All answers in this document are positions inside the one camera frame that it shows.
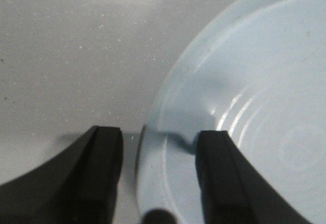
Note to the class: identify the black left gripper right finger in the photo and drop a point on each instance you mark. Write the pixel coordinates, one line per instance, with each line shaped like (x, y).
(232, 191)

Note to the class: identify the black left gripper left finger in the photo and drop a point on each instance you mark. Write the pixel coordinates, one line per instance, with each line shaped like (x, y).
(79, 185)

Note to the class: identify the light blue plate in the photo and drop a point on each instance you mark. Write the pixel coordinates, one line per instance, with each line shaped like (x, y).
(256, 71)

